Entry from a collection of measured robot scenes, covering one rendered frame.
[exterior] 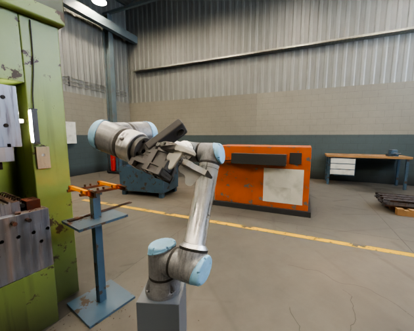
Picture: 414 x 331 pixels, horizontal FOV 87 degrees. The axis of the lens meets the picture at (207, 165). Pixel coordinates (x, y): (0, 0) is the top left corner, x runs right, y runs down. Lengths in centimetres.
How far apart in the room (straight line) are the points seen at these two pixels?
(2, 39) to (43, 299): 186
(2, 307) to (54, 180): 89
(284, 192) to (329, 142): 427
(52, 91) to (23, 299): 154
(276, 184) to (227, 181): 97
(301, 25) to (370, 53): 226
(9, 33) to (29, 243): 146
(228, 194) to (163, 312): 350
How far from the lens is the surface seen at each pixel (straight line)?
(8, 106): 197
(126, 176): 572
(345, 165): 757
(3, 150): 194
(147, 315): 139
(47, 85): 223
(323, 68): 856
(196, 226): 115
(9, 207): 200
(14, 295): 215
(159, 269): 125
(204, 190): 116
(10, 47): 220
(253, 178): 438
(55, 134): 220
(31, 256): 208
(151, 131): 77
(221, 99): 894
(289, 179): 429
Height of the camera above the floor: 143
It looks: 7 degrees down
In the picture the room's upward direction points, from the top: straight up
